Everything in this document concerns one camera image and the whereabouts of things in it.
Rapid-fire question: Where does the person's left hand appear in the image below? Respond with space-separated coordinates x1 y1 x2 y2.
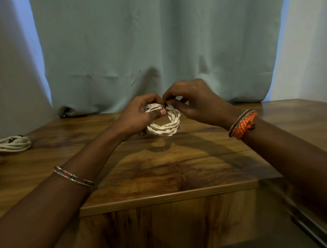
112 93 168 142

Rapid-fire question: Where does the person's right hand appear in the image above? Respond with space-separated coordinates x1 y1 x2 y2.
162 78 242 131

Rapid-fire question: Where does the twisted white cable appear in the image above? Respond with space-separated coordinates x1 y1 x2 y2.
143 103 182 137

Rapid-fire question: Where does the plain white cable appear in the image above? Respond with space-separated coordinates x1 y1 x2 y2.
0 135 32 153

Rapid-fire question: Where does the person's left forearm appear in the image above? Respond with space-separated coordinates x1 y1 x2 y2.
0 127 123 248

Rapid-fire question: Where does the wooden desk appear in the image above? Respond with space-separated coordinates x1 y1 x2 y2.
0 99 327 248

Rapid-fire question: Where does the teal fabric curtain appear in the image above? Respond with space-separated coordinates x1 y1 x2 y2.
28 0 284 118

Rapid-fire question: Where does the silver beaded bangle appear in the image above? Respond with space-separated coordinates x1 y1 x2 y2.
53 166 95 187

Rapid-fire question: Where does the orange braided bracelet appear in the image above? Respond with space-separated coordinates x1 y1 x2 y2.
233 111 258 140
228 109 256 138

